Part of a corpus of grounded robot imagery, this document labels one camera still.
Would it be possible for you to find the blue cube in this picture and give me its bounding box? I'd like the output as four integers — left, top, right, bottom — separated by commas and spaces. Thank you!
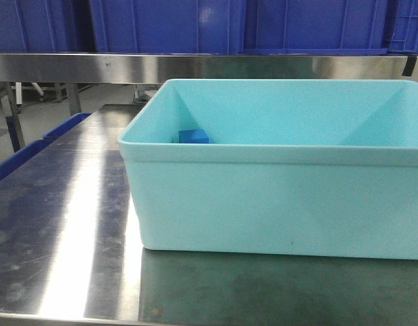
178, 129, 210, 144

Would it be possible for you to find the light teal plastic tub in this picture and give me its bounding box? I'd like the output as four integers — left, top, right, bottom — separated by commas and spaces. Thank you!
118, 79, 418, 259

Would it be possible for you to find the blue crate upper right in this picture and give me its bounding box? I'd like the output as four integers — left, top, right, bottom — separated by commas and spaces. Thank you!
244, 0, 387, 55

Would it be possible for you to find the blue crate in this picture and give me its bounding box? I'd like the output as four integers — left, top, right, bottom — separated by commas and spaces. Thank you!
90, 1, 246, 55
0, 1, 95, 53
244, 0, 387, 55

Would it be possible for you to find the blue crate upper middle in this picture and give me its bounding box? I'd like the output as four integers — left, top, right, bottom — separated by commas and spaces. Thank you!
90, 1, 246, 55

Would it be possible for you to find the blue bin beside table near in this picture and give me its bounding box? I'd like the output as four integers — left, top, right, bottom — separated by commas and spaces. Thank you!
0, 139, 51, 181

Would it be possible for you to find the black tape strip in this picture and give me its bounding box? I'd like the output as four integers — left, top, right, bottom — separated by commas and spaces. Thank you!
401, 56, 417, 77

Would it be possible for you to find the blue crate upper left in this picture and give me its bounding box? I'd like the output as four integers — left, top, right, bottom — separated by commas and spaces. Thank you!
0, 1, 95, 53

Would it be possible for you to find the steel shelf rail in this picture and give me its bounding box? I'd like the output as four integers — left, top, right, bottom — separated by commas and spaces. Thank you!
0, 53, 418, 84

